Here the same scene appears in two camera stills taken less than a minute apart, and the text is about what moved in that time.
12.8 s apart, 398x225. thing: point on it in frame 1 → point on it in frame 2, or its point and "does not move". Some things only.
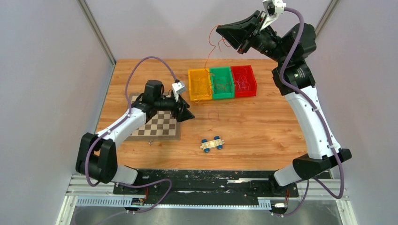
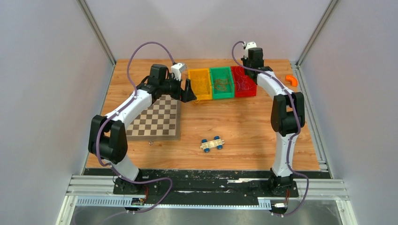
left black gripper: x=184 y=114 → x=185 y=96
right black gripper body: x=265 y=41 → x=246 y=63
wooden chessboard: x=162 y=125 does not move
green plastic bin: x=223 y=85 does not move
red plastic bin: x=245 y=85 does not move
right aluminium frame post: x=325 y=16 does not move
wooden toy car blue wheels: x=217 y=142 does not move
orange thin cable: x=214 y=48 → x=220 y=84
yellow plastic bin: x=200 y=84 does not move
